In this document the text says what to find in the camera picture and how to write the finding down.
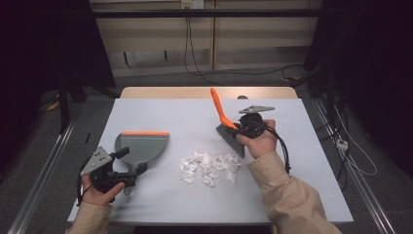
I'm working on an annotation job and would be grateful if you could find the black floor cable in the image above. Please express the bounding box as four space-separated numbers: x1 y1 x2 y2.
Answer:
207 63 305 77

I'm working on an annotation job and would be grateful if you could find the person's right hand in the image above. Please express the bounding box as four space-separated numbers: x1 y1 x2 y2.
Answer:
235 118 278 160

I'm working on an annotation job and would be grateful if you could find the grey dustpan with orange edge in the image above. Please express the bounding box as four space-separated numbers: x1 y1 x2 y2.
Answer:
114 131 170 197

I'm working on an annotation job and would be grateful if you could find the black hanging wall cable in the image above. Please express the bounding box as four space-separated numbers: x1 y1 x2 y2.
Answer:
183 16 226 88

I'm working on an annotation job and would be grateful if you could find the white power strip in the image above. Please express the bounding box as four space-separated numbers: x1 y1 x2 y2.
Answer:
335 137 349 151

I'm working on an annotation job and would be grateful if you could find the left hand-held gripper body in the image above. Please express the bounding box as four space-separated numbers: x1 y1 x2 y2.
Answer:
79 146 138 193

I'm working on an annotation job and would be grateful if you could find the person's left hand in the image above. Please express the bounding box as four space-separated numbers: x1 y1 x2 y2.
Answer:
80 175 127 208

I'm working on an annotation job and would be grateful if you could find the aluminium floor rail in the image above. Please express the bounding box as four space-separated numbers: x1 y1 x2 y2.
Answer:
312 97 397 234
7 120 79 234

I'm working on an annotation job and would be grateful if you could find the right hand-held gripper cable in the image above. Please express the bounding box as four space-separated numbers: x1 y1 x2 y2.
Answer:
256 121 292 175

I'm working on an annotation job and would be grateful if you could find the white floor cable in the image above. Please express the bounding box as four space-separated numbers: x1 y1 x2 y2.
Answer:
334 103 378 177

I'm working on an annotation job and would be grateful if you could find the pile of white paper scraps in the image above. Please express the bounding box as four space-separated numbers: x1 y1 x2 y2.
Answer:
178 151 243 189

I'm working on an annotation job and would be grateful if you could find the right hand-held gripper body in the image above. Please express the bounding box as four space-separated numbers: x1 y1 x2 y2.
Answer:
238 104 276 139

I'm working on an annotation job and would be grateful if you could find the black horizontal bar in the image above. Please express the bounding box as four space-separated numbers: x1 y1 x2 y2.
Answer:
92 9 325 19

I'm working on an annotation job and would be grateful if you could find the white table cover board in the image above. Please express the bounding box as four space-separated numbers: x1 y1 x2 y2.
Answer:
67 97 355 226

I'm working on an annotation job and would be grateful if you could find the black metal stand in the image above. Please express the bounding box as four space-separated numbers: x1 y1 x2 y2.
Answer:
57 75 71 135
325 72 336 123

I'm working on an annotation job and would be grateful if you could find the orange brush with grey bristles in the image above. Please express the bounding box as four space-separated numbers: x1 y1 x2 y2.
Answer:
209 87 246 160

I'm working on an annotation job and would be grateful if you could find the black curtain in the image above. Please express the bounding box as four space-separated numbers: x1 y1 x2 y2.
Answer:
0 0 117 164
303 0 413 178

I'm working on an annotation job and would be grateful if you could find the wooden table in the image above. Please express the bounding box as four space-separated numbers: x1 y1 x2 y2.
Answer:
120 86 299 99

